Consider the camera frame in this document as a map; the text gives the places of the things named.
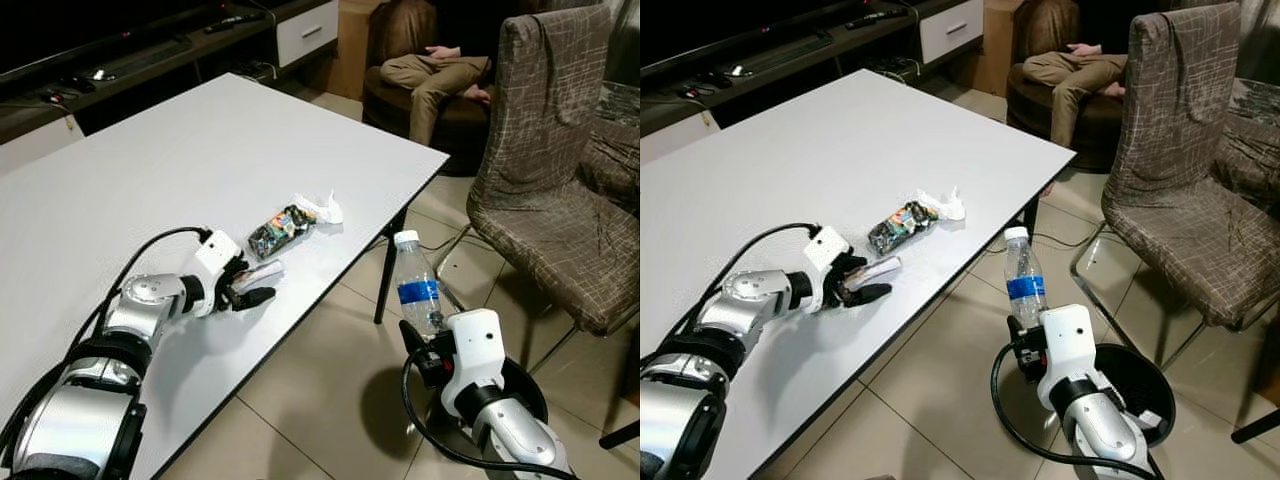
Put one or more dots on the crumpled white tissue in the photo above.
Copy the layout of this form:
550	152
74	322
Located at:
945	207
325	208

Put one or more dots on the dark brown armchair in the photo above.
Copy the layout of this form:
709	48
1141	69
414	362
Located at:
400	30
1040	25

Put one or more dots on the dark TV bench white drawers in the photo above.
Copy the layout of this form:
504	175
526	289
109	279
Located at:
950	30
305	35

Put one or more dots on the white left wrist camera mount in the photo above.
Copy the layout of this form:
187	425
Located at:
828	249
215	254

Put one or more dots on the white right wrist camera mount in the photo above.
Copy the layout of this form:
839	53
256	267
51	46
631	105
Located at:
475	350
1070	345

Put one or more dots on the white paper scrap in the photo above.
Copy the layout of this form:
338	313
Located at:
1152	420

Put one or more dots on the black table leg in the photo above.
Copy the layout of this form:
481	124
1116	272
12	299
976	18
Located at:
390	270
1030	215

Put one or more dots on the brown cardboard box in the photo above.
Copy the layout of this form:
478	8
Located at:
995	40
350	45

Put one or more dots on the black remote control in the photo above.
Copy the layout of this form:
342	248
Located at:
232	21
872	18

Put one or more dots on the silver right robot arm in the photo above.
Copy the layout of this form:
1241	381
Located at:
1105	435
520	440

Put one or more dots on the black soundbar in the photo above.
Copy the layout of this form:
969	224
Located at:
145	57

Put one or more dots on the black furniture leg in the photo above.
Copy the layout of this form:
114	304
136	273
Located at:
1256	426
620	434

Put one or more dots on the dark printed snack packet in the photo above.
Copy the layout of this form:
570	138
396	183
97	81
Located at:
900	228
280	232

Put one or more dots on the black flat television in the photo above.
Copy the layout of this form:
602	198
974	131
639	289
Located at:
730	22
90	25

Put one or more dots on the seated person khaki trousers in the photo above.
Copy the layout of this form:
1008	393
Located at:
1065	72
425	75

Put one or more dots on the black round rubbish bin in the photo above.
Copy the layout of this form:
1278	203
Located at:
525	395
1138	382

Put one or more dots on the clear water bottle blue label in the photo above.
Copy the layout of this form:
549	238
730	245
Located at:
1025	280
417	285

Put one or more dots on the brown patterned dining chair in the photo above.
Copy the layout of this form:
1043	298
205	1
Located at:
615	150
545	120
1250	150
1180	120

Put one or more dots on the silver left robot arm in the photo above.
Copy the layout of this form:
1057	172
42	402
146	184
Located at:
745	298
140	300

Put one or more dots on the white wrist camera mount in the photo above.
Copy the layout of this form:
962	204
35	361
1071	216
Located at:
828	249
475	350
215	254
1070	345

